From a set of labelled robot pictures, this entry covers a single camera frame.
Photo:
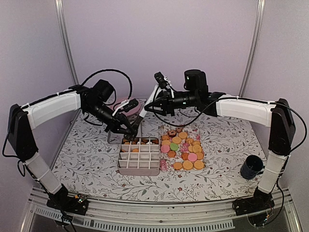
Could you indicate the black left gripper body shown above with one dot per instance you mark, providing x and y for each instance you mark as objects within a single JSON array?
[{"x": 115, "y": 122}]

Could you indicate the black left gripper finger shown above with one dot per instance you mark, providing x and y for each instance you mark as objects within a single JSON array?
[
  {"x": 122, "y": 130},
  {"x": 124, "y": 121}
]

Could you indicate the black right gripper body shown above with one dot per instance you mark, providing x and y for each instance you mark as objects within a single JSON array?
[{"x": 168, "y": 107}]

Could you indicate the metal tongs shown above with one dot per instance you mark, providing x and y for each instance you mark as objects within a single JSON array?
[{"x": 142, "y": 114}]

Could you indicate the green sandwich cookie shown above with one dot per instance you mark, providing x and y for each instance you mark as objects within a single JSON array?
[{"x": 174, "y": 146}]

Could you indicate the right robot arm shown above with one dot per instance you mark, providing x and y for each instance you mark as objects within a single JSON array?
[{"x": 227, "y": 140}]

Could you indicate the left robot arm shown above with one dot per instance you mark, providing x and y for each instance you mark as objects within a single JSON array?
[{"x": 26, "y": 123}]

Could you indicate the silver tin lid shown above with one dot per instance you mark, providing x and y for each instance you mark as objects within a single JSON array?
[{"x": 117, "y": 138}]

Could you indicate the pink plate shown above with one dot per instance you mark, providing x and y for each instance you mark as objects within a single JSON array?
[{"x": 131, "y": 112}]

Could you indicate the pink divided cookie tin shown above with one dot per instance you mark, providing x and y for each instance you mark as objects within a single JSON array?
[{"x": 140, "y": 158}]

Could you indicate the chocolate sprinkle donut cookie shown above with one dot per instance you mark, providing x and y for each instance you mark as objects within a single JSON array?
[{"x": 172, "y": 133}]

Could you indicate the small swirl butter cookie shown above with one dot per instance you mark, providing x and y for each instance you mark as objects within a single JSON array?
[{"x": 165, "y": 137}]

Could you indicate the round cracker cookie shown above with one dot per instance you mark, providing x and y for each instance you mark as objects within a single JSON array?
[
  {"x": 199, "y": 165},
  {"x": 176, "y": 140},
  {"x": 183, "y": 135}
]

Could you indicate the floral cookie tray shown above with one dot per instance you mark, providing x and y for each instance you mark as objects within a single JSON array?
[{"x": 178, "y": 160}]

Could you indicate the dark blue mug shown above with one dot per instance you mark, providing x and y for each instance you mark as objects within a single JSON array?
[{"x": 252, "y": 167}]

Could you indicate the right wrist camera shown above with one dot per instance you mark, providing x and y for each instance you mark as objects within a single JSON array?
[{"x": 164, "y": 83}]

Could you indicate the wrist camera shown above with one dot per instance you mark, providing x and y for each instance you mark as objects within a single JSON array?
[
  {"x": 124, "y": 106},
  {"x": 164, "y": 83}
]

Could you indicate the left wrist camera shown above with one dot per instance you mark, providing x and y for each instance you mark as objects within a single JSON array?
[{"x": 124, "y": 106}]

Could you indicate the front aluminium rail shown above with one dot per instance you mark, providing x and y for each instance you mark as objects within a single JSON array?
[{"x": 112, "y": 215}]

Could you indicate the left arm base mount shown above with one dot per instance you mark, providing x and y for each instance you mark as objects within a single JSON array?
[{"x": 68, "y": 204}]

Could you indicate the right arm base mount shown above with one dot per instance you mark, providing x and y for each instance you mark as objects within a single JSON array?
[{"x": 248, "y": 206}]

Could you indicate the left aluminium frame post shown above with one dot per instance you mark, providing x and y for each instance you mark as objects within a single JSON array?
[{"x": 65, "y": 40}]

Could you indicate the aluminium frame post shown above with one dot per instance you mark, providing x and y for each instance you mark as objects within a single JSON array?
[
  {"x": 65, "y": 40},
  {"x": 254, "y": 44}
]

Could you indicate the right aluminium frame post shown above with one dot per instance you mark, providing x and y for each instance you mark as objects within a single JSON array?
[{"x": 254, "y": 44}]

